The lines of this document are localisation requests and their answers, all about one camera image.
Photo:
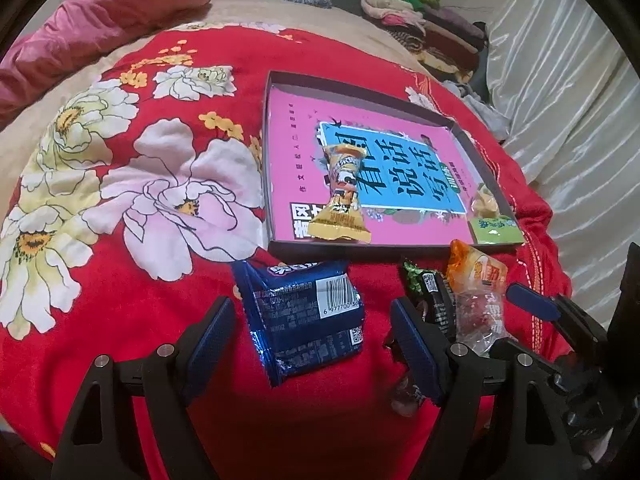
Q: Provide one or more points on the stack of folded clothes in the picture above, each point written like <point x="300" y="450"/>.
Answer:
<point x="425" y="25"/>

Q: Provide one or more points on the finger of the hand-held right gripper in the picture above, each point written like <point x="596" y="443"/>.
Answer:
<point x="530" y="302"/>
<point x="530" y="352"/>

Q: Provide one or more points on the red floral blanket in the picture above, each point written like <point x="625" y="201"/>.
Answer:
<point x="125" y="310"/>

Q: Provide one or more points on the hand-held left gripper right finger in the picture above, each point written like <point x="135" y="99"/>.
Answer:
<point x="415" y="350"/>

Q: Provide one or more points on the small brown candy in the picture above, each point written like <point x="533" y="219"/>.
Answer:
<point x="407" y="400"/>

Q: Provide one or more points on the beige bed sheet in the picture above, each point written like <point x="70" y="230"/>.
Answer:
<point x="300" y="20"/>

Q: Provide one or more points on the clear candy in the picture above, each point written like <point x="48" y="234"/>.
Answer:
<point x="475" y="315"/>

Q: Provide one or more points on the shallow cardboard box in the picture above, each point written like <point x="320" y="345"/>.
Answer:
<point x="300" y="125"/>

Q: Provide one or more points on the white satin curtain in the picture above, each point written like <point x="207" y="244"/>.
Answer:
<point x="565" y="85"/>

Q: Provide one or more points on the pale blue crumpled clothes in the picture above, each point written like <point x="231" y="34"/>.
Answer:
<point x="480" y="107"/>

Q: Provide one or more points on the pink pillow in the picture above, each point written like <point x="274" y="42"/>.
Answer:
<point x="100" y="20"/>

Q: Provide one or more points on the blue snack packet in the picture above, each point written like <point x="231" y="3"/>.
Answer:
<point x="290" y="320"/>

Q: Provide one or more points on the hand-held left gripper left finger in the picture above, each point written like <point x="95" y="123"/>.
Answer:
<point x="212" y="345"/>

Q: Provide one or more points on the yellow snack packet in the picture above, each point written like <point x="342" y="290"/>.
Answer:
<point x="340" y="200"/>

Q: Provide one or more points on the green snack packet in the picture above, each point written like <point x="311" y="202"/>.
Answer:
<point x="492" y="230"/>

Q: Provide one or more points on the black snack packet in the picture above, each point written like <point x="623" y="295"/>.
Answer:
<point x="440" y="305"/>

